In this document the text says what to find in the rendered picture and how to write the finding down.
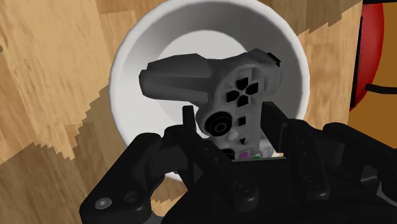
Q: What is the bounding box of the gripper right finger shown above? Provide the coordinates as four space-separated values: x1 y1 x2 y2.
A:
260 101 397 209

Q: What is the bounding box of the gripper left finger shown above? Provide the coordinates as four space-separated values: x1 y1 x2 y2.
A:
79 105 260 224

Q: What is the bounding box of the grey game controller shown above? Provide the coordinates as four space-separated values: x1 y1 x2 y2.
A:
138 48 284 161

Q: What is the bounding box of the white bowl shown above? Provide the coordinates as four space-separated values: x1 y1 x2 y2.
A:
109 0 311 182

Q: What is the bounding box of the red round object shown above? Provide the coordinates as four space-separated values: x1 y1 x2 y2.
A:
349 0 397 113

